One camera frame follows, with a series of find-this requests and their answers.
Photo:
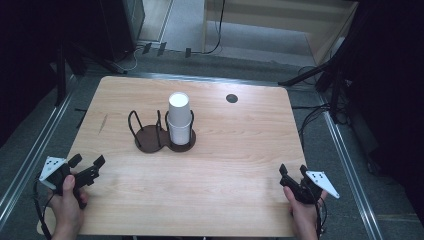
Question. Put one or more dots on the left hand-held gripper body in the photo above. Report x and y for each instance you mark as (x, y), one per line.
(55, 175)

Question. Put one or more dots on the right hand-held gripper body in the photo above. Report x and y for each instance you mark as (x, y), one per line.
(308, 191)

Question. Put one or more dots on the white paper cup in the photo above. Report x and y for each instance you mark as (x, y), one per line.
(179, 110)
(180, 136)

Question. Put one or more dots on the person's right hand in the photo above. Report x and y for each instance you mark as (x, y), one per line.
(305, 216)

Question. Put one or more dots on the person's left hand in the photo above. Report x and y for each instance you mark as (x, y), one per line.
(66, 213)

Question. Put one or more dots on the black round table grommet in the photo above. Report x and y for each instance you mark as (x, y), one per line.
(231, 98)

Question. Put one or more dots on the black stand leg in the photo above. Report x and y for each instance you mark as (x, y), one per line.
(310, 74)

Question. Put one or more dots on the black tripod leg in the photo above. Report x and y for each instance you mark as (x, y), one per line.
(100, 60)

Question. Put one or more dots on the dark cabinet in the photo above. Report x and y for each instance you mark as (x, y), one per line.
(123, 26)

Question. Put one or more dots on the light wooden shelf unit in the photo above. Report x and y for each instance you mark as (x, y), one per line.
(266, 20)

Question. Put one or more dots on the metal floor rail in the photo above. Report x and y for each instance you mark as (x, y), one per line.
(30, 160)
(350, 173)
(206, 78)

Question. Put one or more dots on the black upright stand post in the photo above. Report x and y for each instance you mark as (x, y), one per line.
(336, 96)

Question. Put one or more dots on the black floor bracket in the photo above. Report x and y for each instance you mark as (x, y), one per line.
(188, 52)
(161, 49)
(147, 48)

